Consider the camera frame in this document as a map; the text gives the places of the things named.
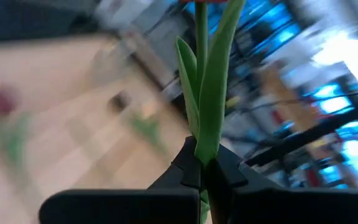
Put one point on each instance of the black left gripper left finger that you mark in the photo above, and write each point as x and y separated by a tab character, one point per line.
120	205

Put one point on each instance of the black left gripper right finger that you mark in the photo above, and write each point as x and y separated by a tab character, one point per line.
291	208

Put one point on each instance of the dark red artificial tulip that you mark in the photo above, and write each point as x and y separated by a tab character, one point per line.
0	102
213	93

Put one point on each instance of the clear crystal glass vase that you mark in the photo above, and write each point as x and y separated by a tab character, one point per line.
110	65

